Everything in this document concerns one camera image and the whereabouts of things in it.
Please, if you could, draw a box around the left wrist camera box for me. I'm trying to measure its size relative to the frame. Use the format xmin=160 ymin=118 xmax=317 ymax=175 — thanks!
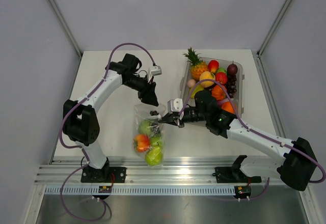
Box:
xmin=147 ymin=66 xmax=162 ymax=83

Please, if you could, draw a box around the yellow toy starfruit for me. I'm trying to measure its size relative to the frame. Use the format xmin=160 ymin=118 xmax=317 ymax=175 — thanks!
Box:
xmin=190 ymin=85 xmax=204 ymax=99

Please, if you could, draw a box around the left aluminium frame post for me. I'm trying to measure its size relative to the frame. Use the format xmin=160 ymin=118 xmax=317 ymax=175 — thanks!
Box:
xmin=46 ymin=0 xmax=83 ymax=61

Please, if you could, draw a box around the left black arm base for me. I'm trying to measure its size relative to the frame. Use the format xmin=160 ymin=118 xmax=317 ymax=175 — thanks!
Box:
xmin=80 ymin=166 xmax=127 ymax=183

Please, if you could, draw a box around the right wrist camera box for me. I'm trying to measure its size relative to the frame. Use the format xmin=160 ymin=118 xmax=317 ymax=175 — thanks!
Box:
xmin=167 ymin=98 xmax=183 ymax=114

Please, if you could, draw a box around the orange toy tangerine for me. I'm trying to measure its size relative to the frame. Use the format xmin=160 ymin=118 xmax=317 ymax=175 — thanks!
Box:
xmin=221 ymin=101 xmax=237 ymax=114

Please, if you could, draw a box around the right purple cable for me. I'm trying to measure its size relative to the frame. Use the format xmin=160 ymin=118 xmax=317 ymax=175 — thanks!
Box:
xmin=177 ymin=79 xmax=326 ymax=202

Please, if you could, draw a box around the pink toy egg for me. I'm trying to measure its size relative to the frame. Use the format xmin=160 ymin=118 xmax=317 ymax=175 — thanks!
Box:
xmin=187 ymin=79 xmax=196 ymax=88

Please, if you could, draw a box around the dark purple passion fruit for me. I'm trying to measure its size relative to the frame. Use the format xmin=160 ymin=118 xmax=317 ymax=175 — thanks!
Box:
xmin=227 ymin=62 xmax=238 ymax=76

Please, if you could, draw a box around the orange toy persimmon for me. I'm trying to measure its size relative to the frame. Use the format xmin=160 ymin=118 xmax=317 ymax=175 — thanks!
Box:
xmin=211 ymin=85 xmax=226 ymax=101

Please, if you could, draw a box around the clear zip top bag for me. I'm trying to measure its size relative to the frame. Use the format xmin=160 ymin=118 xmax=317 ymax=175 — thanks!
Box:
xmin=132 ymin=104 xmax=166 ymax=169

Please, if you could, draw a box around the right aluminium frame post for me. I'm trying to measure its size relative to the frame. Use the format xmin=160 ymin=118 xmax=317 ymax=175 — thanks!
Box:
xmin=256 ymin=0 xmax=305 ymax=57

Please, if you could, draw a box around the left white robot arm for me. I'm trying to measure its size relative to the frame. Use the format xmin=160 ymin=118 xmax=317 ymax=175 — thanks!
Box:
xmin=61 ymin=53 xmax=162 ymax=182

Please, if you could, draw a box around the purple cable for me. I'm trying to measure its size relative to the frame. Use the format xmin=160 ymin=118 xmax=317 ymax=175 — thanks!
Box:
xmin=177 ymin=79 xmax=326 ymax=202
xmin=58 ymin=42 xmax=157 ymax=221

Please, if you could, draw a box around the green toy pear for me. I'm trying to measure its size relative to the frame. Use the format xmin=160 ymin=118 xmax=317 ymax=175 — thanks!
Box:
xmin=145 ymin=146 xmax=163 ymax=166

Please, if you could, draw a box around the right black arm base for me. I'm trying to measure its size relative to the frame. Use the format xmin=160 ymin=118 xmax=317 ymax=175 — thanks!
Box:
xmin=212 ymin=155 xmax=262 ymax=184

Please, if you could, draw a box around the aluminium frame post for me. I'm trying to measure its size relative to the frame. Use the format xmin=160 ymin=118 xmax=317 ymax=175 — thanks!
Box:
xmin=256 ymin=0 xmax=305 ymax=57
xmin=46 ymin=0 xmax=83 ymax=61

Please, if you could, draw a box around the clear plastic food bin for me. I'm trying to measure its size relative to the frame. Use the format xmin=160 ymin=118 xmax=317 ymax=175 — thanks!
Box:
xmin=180 ymin=57 xmax=244 ymax=116

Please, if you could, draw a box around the aluminium mounting rail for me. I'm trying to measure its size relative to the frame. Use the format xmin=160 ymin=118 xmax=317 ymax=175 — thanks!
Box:
xmin=34 ymin=157 xmax=267 ymax=196

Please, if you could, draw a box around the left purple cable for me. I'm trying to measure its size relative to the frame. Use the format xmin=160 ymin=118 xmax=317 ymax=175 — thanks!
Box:
xmin=58 ymin=42 xmax=157 ymax=221

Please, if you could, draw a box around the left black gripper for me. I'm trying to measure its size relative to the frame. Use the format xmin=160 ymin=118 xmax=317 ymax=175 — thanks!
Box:
xmin=123 ymin=74 xmax=158 ymax=106

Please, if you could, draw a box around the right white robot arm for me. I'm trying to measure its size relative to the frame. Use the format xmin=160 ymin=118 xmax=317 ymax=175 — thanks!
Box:
xmin=158 ymin=91 xmax=317 ymax=191

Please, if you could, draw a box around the yellow toy peach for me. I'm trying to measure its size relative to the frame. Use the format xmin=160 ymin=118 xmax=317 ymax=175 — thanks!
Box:
xmin=199 ymin=71 xmax=215 ymax=88

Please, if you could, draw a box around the light green toy fruit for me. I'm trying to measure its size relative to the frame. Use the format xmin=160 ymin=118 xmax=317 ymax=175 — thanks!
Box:
xmin=217 ymin=68 xmax=227 ymax=74

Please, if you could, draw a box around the toy pineapple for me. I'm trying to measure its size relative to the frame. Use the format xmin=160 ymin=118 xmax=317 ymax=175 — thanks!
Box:
xmin=183 ymin=47 xmax=209 ymax=81

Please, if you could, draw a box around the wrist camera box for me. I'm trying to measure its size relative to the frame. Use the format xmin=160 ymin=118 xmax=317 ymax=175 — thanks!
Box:
xmin=167 ymin=98 xmax=183 ymax=114
xmin=147 ymin=66 xmax=162 ymax=83

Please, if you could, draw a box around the red toy mango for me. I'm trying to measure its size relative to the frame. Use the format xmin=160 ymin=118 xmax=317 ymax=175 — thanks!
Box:
xmin=208 ymin=60 xmax=220 ymax=74

